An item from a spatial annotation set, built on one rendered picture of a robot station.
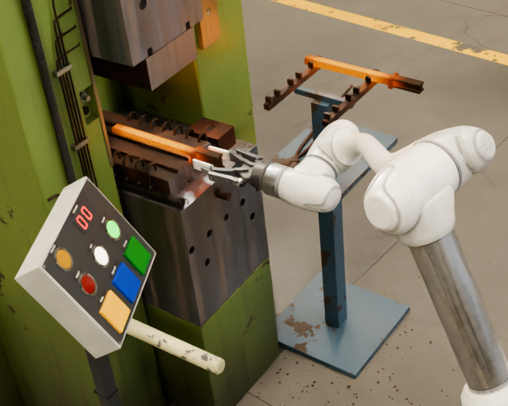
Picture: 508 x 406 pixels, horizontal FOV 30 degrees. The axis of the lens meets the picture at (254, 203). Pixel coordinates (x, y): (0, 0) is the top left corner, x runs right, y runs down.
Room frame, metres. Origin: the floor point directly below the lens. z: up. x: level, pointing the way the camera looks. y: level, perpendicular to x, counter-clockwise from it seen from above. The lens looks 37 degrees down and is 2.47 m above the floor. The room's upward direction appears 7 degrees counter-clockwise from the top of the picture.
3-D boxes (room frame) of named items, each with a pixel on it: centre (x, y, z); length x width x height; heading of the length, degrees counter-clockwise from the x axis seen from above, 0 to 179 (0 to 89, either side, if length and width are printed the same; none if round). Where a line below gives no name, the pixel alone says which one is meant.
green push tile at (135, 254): (1.80, 0.31, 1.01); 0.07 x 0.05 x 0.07; 167
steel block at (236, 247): (2.41, 0.31, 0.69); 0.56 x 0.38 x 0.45; 52
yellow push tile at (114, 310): (1.61, 0.35, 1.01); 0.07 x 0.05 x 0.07; 167
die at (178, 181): (2.36, 0.33, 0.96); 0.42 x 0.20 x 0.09; 52
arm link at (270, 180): (2.07, -0.07, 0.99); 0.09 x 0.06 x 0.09; 142
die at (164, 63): (2.36, 0.33, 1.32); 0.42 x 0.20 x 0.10; 52
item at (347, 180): (2.51, -0.25, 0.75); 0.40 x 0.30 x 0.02; 140
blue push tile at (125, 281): (1.71, 0.33, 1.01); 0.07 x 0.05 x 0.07; 167
